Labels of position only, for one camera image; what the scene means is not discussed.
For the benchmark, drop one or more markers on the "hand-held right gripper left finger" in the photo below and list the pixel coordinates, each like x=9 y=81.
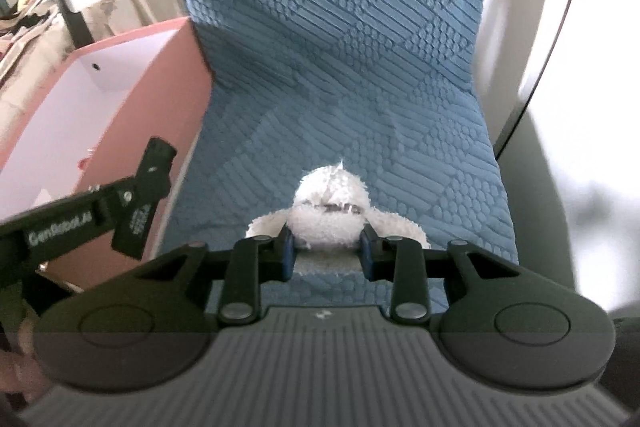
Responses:
x=287 y=257

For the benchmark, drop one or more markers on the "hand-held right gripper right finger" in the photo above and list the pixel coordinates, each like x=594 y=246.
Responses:
x=365 y=254

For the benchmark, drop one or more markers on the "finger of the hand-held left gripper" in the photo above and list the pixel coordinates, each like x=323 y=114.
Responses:
x=125 y=199

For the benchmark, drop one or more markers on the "white plush toy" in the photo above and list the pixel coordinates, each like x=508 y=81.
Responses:
x=325 y=217

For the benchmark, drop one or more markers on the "black rectangular bar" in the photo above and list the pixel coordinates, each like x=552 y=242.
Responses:
x=159 y=154

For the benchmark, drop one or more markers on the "pink cardboard box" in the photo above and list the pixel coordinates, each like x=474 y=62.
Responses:
x=170 y=107

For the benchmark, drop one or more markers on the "person's left hand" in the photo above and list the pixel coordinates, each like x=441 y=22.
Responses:
x=17 y=357

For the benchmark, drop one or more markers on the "blue textured seat cover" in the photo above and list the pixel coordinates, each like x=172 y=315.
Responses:
x=350 y=57

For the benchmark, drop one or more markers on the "patterned blanket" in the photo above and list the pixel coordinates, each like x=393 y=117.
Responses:
x=20 y=27

